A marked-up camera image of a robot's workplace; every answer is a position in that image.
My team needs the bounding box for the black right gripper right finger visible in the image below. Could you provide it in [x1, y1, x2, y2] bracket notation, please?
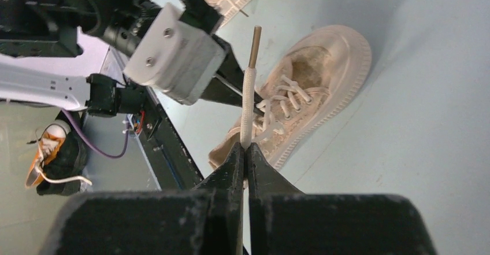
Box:
[246, 144, 436, 254]

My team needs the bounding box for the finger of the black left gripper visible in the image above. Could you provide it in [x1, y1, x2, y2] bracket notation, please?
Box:
[201, 75, 243, 108]

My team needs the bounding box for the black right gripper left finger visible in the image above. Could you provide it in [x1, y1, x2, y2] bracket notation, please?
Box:
[40, 143, 245, 254]

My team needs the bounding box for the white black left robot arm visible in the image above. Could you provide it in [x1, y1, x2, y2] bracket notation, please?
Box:
[1, 0, 262, 117]

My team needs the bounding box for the orange black shoe in background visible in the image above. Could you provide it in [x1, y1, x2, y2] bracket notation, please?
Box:
[24, 112, 92, 196]

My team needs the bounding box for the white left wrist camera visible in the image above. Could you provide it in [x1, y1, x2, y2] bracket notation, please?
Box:
[124, 3, 225, 105]

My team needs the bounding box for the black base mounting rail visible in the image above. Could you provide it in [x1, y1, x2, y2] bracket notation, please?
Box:
[139, 88, 203, 190]

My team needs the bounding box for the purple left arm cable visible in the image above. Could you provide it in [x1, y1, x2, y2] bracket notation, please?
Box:
[61, 108, 131, 160]

